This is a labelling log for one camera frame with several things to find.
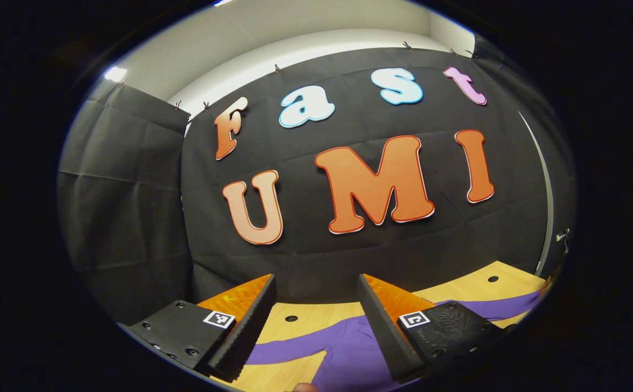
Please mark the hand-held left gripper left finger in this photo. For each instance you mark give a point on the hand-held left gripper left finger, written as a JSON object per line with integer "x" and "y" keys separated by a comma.
{"x": 245, "y": 332}

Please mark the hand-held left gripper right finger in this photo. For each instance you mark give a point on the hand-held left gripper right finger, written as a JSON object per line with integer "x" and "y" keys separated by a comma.
{"x": 384, "y": 332}

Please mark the purple shirt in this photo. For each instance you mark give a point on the purple shirt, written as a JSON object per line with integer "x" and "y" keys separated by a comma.
{"x": 349, "y": 354}

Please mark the plain black curtain cloth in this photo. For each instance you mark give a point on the plain black curtain cloth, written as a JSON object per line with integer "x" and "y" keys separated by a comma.
{"x": 564, "y": 190}
{"x": 126, "y": 218}

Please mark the small metal clamp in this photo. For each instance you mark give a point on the small metal clamp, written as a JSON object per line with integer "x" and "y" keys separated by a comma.
{"x": 565, "y": 237}

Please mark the white backdrop stand pole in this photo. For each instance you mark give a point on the white backdrop stand pole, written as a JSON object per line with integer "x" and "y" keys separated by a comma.
{"x": 552, "y": 201}

